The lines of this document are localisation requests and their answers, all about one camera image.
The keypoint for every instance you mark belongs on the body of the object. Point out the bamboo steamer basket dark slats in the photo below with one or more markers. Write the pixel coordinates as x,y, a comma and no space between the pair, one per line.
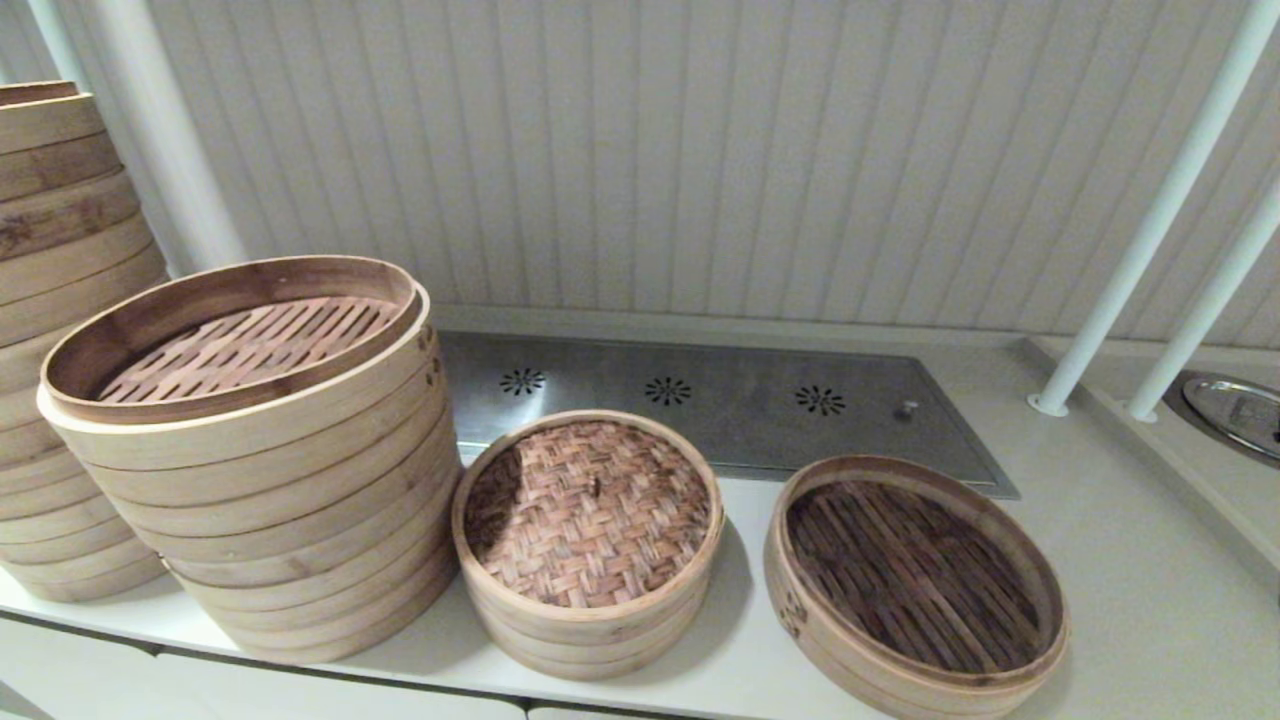
920,580

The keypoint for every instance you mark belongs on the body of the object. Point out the large bamboo steamer basket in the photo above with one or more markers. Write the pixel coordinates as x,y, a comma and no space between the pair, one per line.
20,430
300,535
60,560
50,200
320,625
250,440
60,280
40,125

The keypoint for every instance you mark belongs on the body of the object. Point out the white slanted pole with flange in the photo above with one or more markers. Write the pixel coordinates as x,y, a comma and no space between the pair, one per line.
1143,230

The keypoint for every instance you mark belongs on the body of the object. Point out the round metal sink basin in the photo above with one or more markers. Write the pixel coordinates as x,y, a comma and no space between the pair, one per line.
1235,410

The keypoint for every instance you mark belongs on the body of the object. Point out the stainless steel vented panel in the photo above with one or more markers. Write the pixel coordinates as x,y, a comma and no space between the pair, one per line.
740,420

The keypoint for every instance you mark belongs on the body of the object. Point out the white cabinet door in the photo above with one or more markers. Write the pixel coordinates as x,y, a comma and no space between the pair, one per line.
330,700
60,680

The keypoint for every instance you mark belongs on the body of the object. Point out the thick white pole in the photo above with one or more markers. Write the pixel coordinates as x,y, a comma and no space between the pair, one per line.
165,150

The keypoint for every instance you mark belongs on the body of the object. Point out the woven bamboo steamer lid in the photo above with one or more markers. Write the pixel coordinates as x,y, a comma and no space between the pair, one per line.
600,520

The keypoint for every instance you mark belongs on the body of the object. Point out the small steamer with paper liner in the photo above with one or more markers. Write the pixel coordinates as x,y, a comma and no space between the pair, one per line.
590,655

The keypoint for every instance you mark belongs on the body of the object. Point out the small metal knob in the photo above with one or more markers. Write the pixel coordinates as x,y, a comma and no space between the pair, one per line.
905,411

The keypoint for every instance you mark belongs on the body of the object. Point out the thin white pole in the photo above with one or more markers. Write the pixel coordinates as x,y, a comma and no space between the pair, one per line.
50,40

